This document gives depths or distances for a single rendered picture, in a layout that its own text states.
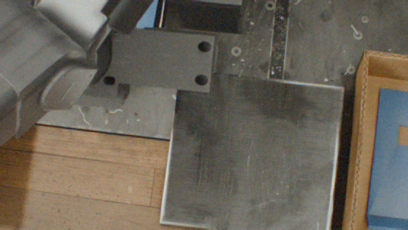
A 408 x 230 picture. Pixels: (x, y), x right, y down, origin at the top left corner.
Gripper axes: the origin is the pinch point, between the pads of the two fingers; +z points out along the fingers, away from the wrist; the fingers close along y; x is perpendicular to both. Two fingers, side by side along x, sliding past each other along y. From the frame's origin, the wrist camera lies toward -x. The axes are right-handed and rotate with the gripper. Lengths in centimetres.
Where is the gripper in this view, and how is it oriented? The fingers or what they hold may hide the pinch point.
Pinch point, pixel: (109, 36)
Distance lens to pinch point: 79.5
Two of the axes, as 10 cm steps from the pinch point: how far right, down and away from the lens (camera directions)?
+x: -9.9, -1.1, 0.6
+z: 0.8, -1.7, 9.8
